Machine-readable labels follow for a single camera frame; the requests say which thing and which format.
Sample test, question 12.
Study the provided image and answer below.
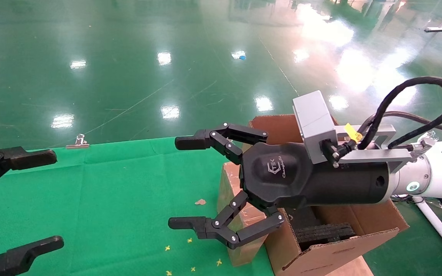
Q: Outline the large brown cardboard carton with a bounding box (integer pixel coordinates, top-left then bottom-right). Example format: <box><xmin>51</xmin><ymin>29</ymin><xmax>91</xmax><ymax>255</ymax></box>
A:
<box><xmin>249</xmin><ymin>114</ymin><xmax>410</xmax><ymax>276</ymax></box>

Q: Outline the silver binder clip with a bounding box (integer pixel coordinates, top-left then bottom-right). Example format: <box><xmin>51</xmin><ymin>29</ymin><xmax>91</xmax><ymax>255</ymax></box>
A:
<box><xmin>66</xmin><ymin>134</ymin><xmax>90</xmax><ymax>149</ymax></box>

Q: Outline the green table cloth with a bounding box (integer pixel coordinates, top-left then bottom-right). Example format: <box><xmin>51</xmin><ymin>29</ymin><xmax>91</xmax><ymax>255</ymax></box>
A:
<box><xmin>0</xmin><ymin>136</ymin><xmax>275</xmax><ymax>276</ymax></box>

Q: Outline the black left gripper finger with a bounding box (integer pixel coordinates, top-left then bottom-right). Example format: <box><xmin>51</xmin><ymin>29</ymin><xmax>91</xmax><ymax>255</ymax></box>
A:
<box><xmin>0</xmin><ymin>236</ymin><xmax>64</xmax><ymax>276</ymax></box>
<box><xmin>0</xmin><ymin>145</ymin><xmax>58</xmax><ymax>197</ymax></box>

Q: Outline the small brown cardboard box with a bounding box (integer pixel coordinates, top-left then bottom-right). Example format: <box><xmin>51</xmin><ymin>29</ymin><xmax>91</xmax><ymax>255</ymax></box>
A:
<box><xmin>217</xmin><ymin>161</ymin><xmax>268</xmax><ymax>268</ymax></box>

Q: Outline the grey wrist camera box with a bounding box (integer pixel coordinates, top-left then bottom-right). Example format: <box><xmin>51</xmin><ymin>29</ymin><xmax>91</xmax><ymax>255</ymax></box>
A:
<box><xmin>292</xmin><ymin>90</ymin><xmax>339</xmax><ymax>165</ymax></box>

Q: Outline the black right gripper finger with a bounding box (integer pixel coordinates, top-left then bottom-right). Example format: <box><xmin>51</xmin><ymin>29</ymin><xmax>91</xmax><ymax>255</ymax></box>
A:
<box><xmin>168</xmin><ymin>191</ymin><xmax>285</xmax><ymax>250</ymax></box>
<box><xmin>175</xmin><ymin>123</ymin><xmax>269</xmax><ymax>166</ymax></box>

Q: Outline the long black foam insert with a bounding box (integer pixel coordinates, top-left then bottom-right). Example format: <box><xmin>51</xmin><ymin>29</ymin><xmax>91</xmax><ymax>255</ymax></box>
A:
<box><xmin>295</xmin><ymin>223</ymin><xmax>356</xmax><ymax>252</ymax></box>

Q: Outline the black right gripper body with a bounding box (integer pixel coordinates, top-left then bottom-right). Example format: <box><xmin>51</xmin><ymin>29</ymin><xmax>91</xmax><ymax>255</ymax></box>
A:
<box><xmin>240</xmin><ymin>143</ymin><xmax>393</xmax><ymax>210</ymax></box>

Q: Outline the yellow cable tag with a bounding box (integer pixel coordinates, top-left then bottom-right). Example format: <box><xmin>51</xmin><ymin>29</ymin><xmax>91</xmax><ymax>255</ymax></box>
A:
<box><xmin>345</xmin><ymin>123</ymin><xmax>363</xmax><ymax>143</ymax></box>

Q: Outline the silver camera mount bracket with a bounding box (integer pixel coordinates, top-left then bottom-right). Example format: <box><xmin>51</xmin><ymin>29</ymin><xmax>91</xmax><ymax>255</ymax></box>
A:
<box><xmin>334</xmin><ymin>124</ymin><xmax>436</xmax><ymax>174</ymax></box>

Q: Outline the white frame pole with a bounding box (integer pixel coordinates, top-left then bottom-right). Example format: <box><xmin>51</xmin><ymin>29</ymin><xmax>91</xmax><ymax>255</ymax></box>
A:
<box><xmin>415</xmin><ymin>197</ymin><xmax>442</xmax><ymax>269</ymax></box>

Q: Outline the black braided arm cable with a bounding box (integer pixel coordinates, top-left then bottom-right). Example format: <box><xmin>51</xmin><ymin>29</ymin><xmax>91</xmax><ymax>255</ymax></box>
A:
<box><xmin>357</xmin><ymin>77</ymin><xmax>442</xmax><ymax>151</ymax></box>

